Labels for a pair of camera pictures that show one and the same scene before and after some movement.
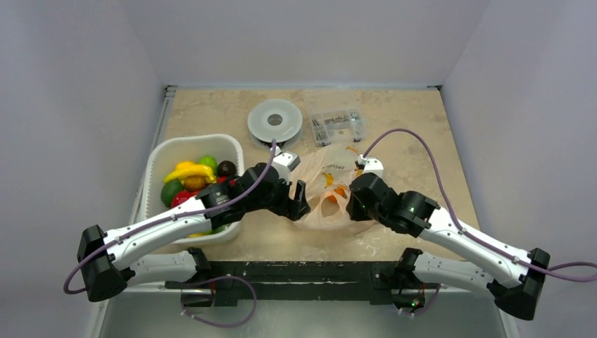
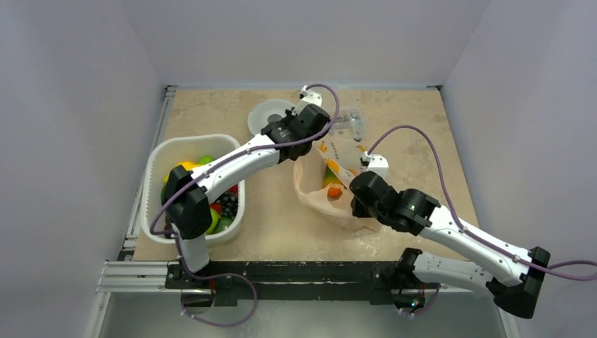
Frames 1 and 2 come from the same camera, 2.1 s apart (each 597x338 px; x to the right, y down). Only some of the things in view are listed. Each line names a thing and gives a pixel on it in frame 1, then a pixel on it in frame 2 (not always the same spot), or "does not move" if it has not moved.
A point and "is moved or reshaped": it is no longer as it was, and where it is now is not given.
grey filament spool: [274, 119] does not move
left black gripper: [293, 208] → [289, 117]
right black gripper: [356, 205] does not move
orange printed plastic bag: [327, 172] is moved or reshaped
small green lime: [210, 161] does not move
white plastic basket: [163, 153] does not move
